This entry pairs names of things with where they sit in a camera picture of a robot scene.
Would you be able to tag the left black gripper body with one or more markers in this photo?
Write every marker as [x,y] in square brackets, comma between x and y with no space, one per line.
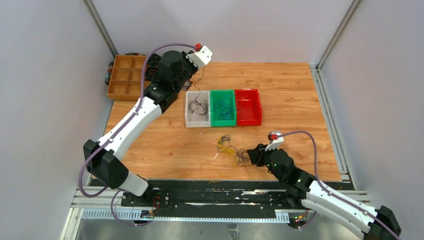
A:
[189,69]

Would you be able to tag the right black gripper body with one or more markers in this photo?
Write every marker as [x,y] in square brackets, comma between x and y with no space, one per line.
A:
[262,158]

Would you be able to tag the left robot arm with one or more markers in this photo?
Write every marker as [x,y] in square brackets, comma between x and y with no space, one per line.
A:
[167,74]

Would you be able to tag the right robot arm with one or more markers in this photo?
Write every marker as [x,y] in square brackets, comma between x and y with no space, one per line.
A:
[304,190]

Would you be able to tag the plaid cloth under tray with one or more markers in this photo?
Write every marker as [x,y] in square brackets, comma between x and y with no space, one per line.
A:
[107,78]

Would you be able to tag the rolled dark cloth top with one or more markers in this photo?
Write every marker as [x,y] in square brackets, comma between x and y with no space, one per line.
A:
[153,61]

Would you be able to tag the rolled dark cloth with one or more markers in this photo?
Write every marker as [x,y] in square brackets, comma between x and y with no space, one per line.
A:
[153,61]
[151,73]

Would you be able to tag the rolled dark cloth middle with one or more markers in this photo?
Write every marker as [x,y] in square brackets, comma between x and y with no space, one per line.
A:
[151,73]

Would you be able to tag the white plastic bin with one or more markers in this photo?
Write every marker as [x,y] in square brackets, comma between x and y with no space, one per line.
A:
[197,109]

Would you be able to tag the green plastic bin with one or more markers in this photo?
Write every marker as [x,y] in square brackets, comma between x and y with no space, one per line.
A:
[223,108]

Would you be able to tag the wooden compartment tray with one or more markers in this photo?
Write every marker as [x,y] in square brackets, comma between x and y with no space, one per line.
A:
[125,78]

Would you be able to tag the red plastic bin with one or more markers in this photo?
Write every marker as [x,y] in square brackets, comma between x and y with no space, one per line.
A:
[248,107]

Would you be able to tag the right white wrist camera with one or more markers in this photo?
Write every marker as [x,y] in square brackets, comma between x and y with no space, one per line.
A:
[275,138]

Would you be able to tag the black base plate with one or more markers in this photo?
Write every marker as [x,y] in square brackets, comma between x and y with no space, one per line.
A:
[210,199]

